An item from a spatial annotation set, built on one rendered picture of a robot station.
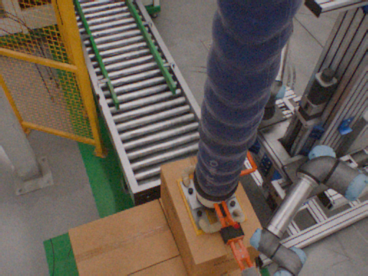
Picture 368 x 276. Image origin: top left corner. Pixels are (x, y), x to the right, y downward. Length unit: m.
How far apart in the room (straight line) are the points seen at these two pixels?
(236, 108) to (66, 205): 2.18
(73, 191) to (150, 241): 1.05
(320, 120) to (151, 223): 1.19
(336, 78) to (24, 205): 2.47
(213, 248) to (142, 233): 0.60
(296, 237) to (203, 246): 1.10
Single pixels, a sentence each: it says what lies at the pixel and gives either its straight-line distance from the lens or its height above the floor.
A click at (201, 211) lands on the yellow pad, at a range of 2.03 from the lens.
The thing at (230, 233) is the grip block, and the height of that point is 1.09.
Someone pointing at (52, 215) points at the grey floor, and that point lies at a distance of 3.21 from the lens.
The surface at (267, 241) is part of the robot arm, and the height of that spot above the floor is 1.41.
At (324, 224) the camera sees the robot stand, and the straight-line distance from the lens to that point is 3.06.
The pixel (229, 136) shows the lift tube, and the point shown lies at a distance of 1.40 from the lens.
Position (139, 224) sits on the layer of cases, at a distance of 2.48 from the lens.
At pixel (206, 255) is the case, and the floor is 0.94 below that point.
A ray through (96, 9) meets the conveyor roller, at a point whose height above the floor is 0.53.
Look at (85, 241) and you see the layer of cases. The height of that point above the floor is 0.54.
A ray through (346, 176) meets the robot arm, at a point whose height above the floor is 1.58.
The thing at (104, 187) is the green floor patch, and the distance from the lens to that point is 3.23.
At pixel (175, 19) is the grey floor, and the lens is 4.64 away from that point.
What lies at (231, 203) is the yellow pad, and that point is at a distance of 2.07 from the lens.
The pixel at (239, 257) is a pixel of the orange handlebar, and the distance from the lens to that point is 1.87.
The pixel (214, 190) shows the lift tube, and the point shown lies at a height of 1.26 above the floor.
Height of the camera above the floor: 2.84
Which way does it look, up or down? 55 degrees down
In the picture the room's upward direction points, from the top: 5 degrees clockwise
